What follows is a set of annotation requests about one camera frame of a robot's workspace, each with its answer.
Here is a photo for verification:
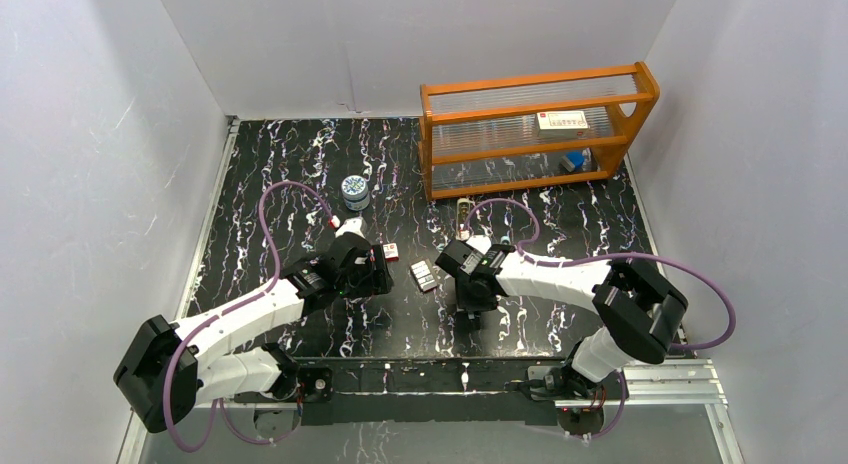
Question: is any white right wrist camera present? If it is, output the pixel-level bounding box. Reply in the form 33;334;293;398
459;231;492;254

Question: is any blue white round jar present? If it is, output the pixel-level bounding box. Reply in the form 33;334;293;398
341;175;370;212

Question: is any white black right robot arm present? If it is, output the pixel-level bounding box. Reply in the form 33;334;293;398
435;240;688;398

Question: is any white red box on shelf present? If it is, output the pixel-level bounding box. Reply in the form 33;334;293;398
535;110;591;139

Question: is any orange wooden shelf rack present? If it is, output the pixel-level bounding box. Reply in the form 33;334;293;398
419;62;661;200

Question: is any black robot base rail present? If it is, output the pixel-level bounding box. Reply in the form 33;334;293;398
235;357;629;433

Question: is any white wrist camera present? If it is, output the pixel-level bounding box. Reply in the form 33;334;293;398
459;231;492;254
330;215;365;238

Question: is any white metal stapler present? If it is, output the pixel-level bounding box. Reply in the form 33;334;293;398
456;198;474;241

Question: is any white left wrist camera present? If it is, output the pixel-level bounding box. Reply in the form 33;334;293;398
330;215;365;238

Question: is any red white staple box sleeve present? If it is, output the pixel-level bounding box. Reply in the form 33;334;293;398
375;243;399;261

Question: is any blue grey stapler remover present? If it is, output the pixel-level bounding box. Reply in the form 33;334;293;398
559;151;591;173

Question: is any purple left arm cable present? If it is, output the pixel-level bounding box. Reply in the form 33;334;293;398
162;180;340;454

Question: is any cardboard staple tray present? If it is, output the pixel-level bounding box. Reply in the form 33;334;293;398
409;259;438;293

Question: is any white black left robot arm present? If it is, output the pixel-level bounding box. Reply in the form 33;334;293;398
113;232;393;433

